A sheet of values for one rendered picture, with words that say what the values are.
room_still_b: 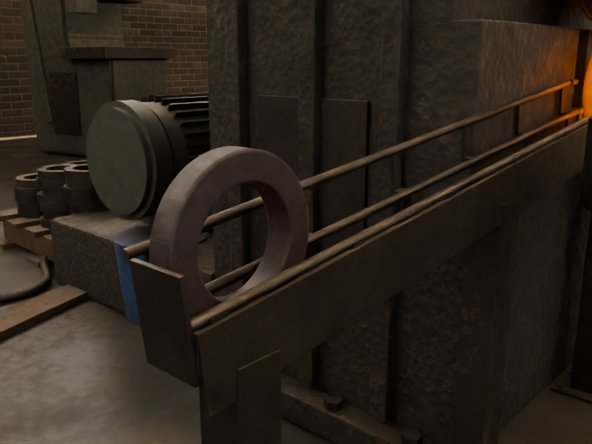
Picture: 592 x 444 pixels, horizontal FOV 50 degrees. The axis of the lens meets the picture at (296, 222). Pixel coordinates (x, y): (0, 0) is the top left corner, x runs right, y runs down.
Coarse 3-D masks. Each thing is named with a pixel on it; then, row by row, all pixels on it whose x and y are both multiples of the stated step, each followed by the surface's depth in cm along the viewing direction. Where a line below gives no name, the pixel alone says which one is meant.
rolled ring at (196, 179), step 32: (192, 160) 58; (224, 160) 57; (256, 160) 60; (192, 192) 55; (224, 192) 58; (288, 192) 64; (160, 224) 55; (192, 224) 55; (288, 224) 65; (160, 256) 55; (192, 256) 56; (288, 256) 66; (192, 288) 57
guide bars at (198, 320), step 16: (576, 128) 117; (544, 144) 107; (512, 160) 98; (480, 176) 91; (448, 192) 85; (416, 208) 79; (384, 224) 75; (352, 240) 70; (320, 256) 67; (288, 272) 63; (304, 272) 65; (256, 288) 60; (272, 288) 62; (224, 304) 58; (240, 304) 59; (192, 320) 55; (208, 320) 56
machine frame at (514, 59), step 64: (256, 0) 136; (320, 0) 124; (384, 0) 112; (448, 0) 107; (512, 0) 122; (256, 64) 140; (320, 64) 127; (384, 64) 114; (448, 64) 109; (512, 64) 114; (576, 64) 143; (256, 128) 144; (320, 128) 130; (384, 128) 117; (512, 128) 119; (256, 192) 148; (320, 192) 133; (384, 192) 120; (576, 192) 152; (256, 256) 152; (576, 256) 161; (384, 320) 125; (448, 320) 119; (512, 320) 136; (576, 320) 170; (320, 384) 145; (384, 384) 129; (448, 384) 121; (512, 384) 142
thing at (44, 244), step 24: (48, 168) 260; (72, 168) 237; (24, 192) 267; (48, 192) 253; (72, 192) 234; (96, 192) 235; (0, 216) 275; (24, 216) 271; (48, 216) 255; (0, 240) 282; (24, 240) 271; (48, 240) 241; (48, 264) 256
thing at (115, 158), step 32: (160, 96) 206; (192, 96) 215; (96, 128) 203; (128, 128) 191; (160, 128) 192; (192, 128) 202; (96, 160) 207; (128, 160) 195; (160, 160) 190; (128, 192) 198; (160, 192) 194; (64, 224) 222; (96, 224) 220; (128, 224) 220; (64, 256) 225; (96, 256) 210; (96, 288) 214
